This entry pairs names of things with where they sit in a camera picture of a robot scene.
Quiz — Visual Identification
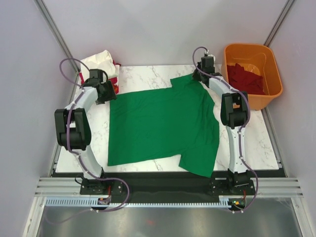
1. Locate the aluminium front rail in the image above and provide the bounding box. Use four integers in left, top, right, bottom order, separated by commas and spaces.
35, 177, 303, 198

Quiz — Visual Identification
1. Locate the white folded t-shirt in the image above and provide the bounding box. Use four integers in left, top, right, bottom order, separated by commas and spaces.
81, 50, 119, 79

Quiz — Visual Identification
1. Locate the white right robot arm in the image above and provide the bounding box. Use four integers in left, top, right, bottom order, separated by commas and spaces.
193, 54, 250, 174

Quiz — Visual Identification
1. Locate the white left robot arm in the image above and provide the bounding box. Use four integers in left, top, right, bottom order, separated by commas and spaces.
54, 69, 117, 194

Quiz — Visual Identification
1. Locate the left aluminium frame post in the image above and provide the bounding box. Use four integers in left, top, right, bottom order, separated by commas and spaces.
34, 0, 73, 58

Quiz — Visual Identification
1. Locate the orange folded t-shirt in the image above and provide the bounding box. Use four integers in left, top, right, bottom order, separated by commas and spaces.
113, 84, 119, 94

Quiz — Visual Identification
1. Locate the slotted cable duct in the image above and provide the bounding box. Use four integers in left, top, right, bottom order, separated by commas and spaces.
45, 196, 239, 208

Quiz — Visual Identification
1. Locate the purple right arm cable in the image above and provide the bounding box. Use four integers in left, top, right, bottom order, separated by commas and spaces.
192, 45, 259, 214

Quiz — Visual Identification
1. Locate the orange plastic tub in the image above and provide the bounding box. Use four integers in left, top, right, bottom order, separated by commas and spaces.
221, 43, 283, 110

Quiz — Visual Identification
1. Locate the pink folded t-shirt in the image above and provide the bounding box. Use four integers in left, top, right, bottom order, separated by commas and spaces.
82, 59, 120, 86

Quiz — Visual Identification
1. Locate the right aluminium frame post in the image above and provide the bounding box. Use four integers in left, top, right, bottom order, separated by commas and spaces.
264, 0, 296, 47

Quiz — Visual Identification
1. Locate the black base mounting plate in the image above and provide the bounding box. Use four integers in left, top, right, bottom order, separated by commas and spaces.
80, 171, 255, 202

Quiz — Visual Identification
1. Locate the aluminium frame post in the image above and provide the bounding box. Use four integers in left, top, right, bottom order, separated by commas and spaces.
34, 0, 73, 58
264, 0, 296, 47

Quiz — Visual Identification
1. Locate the green t-shirt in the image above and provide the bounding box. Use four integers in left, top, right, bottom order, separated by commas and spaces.
108, 74, 219, 177

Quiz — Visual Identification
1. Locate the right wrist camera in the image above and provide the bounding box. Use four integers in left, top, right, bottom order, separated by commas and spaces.
204, 49, 216, 61

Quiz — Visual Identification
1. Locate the dark red t-shirt in tub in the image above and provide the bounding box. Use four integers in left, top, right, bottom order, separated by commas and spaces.
227, 64, 265, 95

